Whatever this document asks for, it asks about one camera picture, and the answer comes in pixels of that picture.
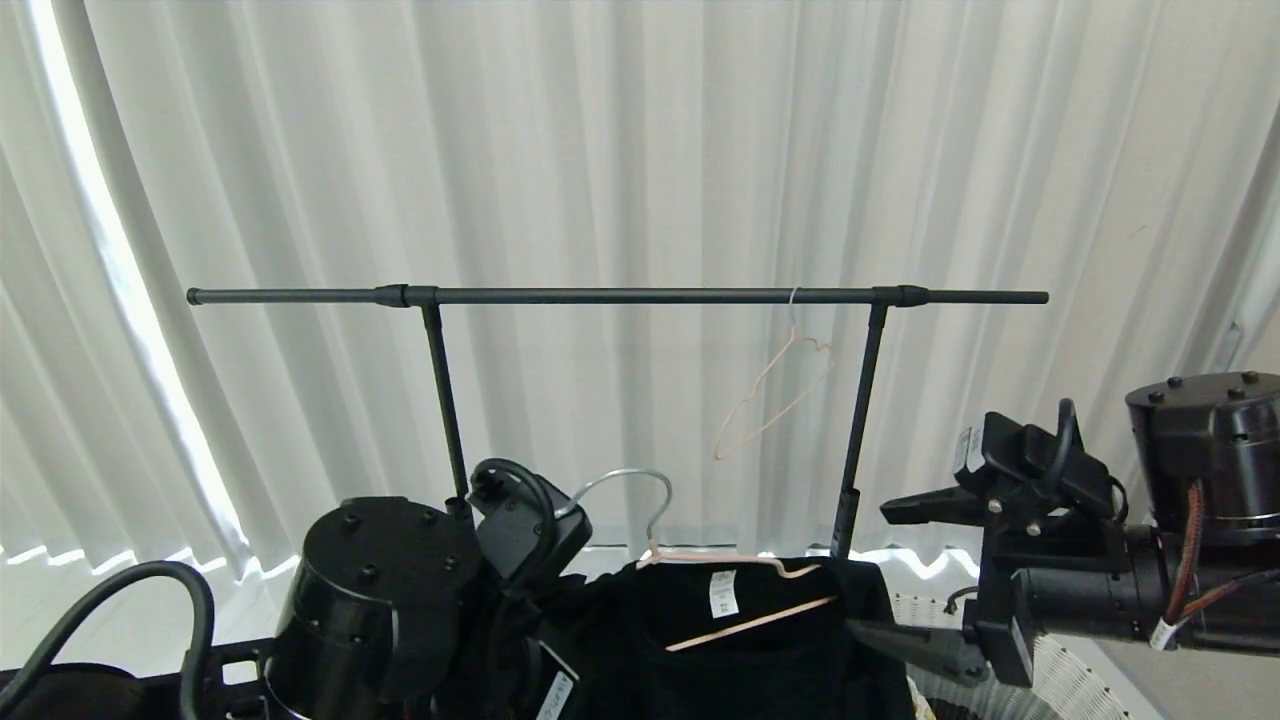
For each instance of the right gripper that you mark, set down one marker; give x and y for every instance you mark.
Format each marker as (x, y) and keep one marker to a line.
(1080, 600)

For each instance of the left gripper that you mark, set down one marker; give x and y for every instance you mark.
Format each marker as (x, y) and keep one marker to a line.
(550, 690)

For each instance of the black garment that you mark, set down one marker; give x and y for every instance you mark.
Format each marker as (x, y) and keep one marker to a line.
(780, 670)

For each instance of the pink clothes hanger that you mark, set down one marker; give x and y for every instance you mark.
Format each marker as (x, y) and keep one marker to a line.
(720, 553)
(770, 372)

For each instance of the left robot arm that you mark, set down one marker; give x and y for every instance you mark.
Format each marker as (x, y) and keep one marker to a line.
(370, 600)

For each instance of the white laundry basket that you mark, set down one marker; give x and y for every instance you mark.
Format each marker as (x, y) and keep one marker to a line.
(1080, 690)

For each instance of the black clothes rack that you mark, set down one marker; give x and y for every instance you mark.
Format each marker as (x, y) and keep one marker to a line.
(620, 296)

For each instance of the white curtain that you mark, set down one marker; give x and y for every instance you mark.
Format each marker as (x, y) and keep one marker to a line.
(600, 130)

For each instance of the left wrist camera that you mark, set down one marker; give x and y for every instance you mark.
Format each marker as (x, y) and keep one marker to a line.
(530, 540)

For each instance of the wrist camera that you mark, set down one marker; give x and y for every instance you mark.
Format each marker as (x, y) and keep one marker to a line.
(530, 540)
(1040, 465)

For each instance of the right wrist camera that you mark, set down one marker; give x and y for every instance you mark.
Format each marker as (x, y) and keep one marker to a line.
(1040, 465)

